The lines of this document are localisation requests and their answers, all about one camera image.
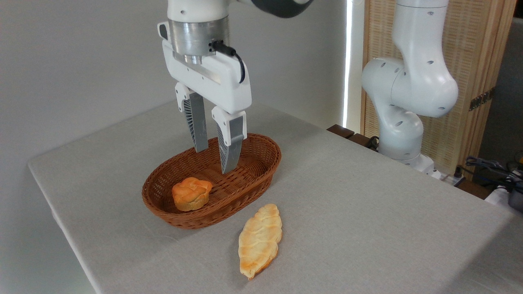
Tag brown wicker basket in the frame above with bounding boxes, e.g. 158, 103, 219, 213
141, 133, 282, 230

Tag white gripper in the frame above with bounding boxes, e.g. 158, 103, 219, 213
157, 21, 253, 175

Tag white power strip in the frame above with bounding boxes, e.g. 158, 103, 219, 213
429, 169, 466, 187

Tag bundle of dark cables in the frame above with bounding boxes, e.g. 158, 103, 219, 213
465, 156, 523, 192

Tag grey tablecloth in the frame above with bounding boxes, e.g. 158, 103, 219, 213
28, 97, 523, 294

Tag long pale bread loaf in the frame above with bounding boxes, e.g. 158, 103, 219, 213
238, 203, 283, 280

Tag round orange bread bun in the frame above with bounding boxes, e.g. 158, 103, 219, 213
172, 177, 214, 212

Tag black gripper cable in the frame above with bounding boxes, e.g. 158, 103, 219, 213
211, 40, 246, 85

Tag metal screen hinge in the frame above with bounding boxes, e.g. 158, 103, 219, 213
469, 87, 496, 111

